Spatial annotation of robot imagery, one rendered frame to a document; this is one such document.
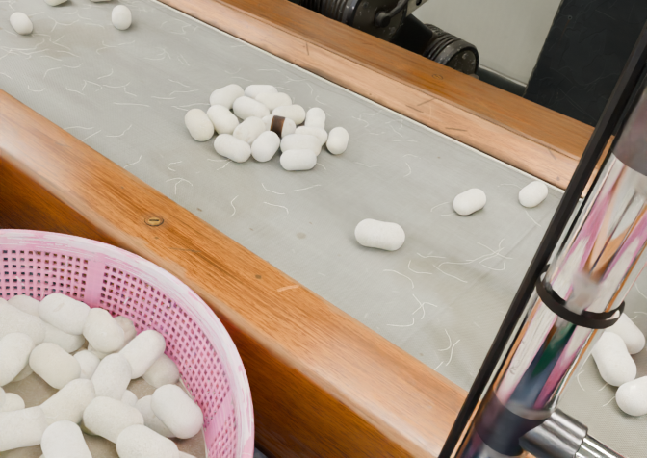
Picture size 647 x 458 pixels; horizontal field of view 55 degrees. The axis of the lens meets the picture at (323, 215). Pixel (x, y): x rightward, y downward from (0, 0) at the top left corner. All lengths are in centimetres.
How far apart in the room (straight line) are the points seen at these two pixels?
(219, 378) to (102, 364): 7
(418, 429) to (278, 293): 11
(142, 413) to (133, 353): 3
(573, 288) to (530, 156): 44
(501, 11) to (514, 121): 205
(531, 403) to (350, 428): 13
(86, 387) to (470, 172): 39
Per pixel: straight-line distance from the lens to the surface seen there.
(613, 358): 42
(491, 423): 24
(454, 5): 279
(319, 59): 72
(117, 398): 35
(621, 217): 18
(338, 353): 34
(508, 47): 270
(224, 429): 33
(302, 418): 36
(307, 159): 52
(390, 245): 45
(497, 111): 67
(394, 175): 55
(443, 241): 49
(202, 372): 35
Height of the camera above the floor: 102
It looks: 36 degrees down
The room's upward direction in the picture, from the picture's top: 12 degrees clockwise
